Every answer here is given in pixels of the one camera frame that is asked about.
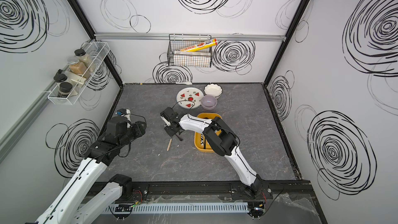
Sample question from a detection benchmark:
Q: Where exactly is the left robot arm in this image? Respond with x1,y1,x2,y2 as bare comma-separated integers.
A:
36,114,147,224

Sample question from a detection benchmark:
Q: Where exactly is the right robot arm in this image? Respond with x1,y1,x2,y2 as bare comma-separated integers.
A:
160,107,265,199

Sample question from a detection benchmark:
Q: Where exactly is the yellow storage box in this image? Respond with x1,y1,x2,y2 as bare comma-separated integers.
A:
194,113,222,153

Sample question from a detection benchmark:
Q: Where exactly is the white box on shelf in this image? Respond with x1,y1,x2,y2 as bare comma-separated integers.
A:
63,71,87,97

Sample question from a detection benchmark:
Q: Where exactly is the yellow foil roll box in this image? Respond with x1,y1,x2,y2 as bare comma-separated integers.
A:
179,39,218,52

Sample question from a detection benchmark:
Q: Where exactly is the watermelon pattern plate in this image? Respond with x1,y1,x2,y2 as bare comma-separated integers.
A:
176,87,204,109

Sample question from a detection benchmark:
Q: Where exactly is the purple bowl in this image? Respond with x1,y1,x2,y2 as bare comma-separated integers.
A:
201,95,218,110

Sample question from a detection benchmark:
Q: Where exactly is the white scalloped bowl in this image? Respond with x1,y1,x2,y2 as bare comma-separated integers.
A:
204,84,223,99

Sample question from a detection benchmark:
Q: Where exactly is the front dark spice jar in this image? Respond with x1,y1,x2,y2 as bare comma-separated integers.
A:
58,82,73,98

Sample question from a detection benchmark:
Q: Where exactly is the dark spice jar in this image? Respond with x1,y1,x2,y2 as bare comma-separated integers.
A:
58,82,73,98
53,73,68,86

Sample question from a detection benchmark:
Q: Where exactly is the brown spice jar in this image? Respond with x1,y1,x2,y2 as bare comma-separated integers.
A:
67,57,87,75

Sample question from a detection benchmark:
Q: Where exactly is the spice jar black lid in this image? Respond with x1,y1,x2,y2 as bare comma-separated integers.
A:
74,49,93,72

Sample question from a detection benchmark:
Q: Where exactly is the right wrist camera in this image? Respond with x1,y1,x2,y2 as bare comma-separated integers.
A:
161,113,170,126

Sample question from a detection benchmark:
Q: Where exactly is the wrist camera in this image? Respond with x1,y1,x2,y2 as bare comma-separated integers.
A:
116,109,131,120
161,113,170,126

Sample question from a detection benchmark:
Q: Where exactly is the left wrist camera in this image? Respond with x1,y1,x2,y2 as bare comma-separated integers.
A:
116,109,131,120

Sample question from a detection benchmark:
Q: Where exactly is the black wire basket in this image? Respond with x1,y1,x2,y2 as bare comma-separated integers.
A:
167,38,213,68

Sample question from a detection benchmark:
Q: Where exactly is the clear wall shelf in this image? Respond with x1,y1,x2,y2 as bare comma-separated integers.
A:
47,42,113,110

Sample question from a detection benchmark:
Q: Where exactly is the aluminium wall rail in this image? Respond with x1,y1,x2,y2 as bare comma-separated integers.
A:
94,32,286,42

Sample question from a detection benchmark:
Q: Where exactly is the white slotted cable duct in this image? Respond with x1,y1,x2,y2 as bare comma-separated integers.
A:
102,202,249,215

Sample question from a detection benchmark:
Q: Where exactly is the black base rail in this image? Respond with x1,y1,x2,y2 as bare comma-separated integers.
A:
123,180,314,200

